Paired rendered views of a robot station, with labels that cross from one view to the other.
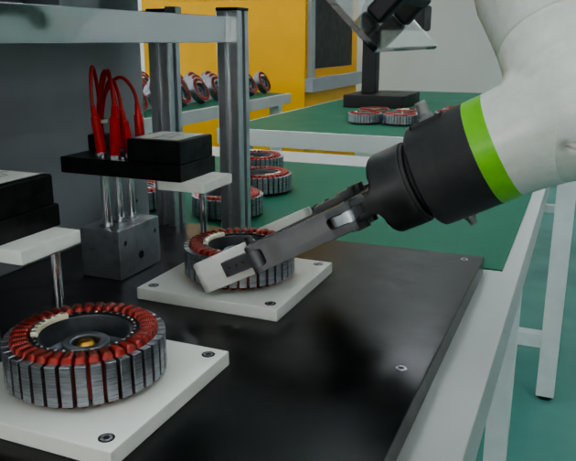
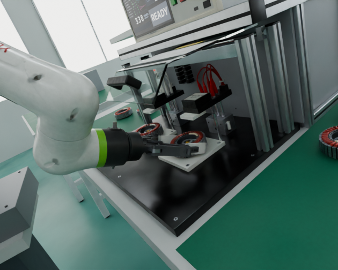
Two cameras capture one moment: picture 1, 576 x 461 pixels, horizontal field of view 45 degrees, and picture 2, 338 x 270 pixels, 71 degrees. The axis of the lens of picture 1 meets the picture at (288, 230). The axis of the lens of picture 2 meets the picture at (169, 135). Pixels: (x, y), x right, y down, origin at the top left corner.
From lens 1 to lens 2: 1.15 m
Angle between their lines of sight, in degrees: 117
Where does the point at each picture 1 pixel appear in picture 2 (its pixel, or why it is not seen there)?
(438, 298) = (145, 194)
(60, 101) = not seen: hidden behind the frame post
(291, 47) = not seen: outside the picture
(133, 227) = (211, 119)
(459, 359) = (123, 197)
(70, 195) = not seen: hidden behind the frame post
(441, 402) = (112, 187)
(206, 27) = (218, 53)
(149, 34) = (189, 61)
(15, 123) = (225, 73)
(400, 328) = (135, 180)
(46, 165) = (238, 88)
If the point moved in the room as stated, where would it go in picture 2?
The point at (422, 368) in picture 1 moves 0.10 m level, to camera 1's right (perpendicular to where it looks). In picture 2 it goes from (116, 180) to (92, 202)
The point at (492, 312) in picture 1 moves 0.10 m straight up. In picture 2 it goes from (140, 219) to (123, 186)
